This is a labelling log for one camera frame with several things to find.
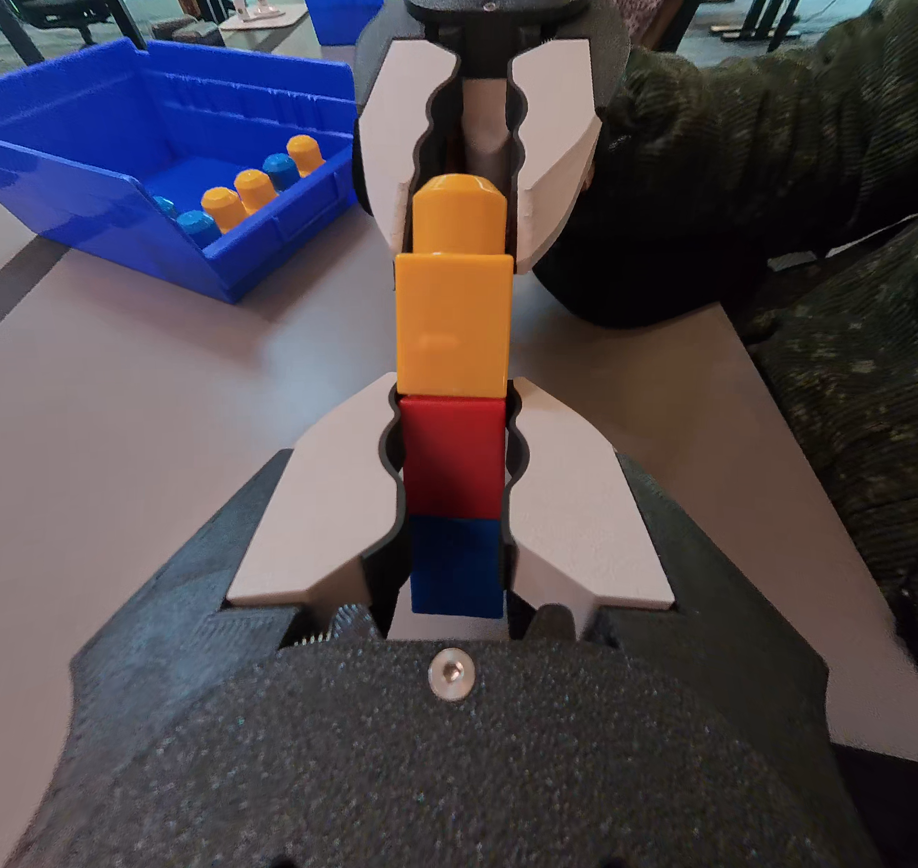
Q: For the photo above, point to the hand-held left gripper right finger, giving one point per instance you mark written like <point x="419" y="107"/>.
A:
<point x="581" y="509"/>

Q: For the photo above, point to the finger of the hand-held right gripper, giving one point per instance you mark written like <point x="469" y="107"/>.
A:
<point x="559" y="115"/>
<point x="391" y="115"/>

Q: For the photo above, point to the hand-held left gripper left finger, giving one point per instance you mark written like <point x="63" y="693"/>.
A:
<point x="323" y="509"/>

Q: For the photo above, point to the person's right forearm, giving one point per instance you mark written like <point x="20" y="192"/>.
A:
<point x="717" y="165"/>

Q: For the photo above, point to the person's green jacket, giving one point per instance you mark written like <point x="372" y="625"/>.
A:
<point x="846" y="416"/>

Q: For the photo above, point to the black tripod stand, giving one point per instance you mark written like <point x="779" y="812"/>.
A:
<point x="115" y="0"/>

